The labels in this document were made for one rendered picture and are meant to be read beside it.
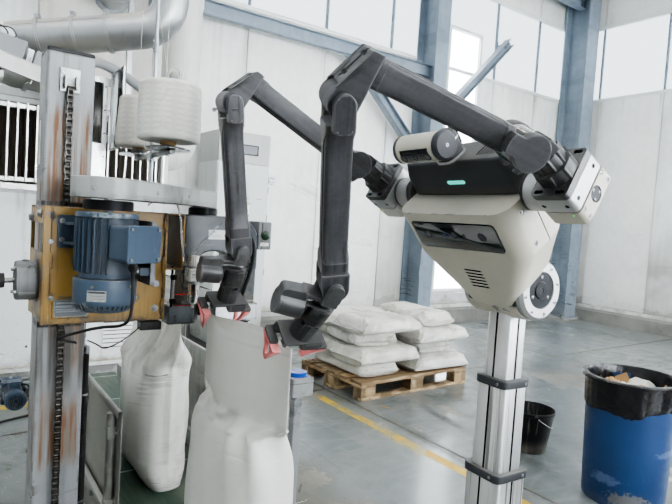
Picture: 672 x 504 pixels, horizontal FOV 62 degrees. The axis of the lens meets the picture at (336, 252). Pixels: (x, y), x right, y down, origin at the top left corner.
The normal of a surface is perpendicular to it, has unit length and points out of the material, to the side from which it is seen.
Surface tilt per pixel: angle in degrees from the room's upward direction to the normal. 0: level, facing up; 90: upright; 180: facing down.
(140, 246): 90
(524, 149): 116
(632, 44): 90
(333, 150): 122
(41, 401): 90
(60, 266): 90
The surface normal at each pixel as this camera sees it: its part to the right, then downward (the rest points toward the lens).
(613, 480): -0.62, 0.05
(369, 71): 0.22, 0.50
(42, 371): 0.58, 0.08
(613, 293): -0.82, -0.02
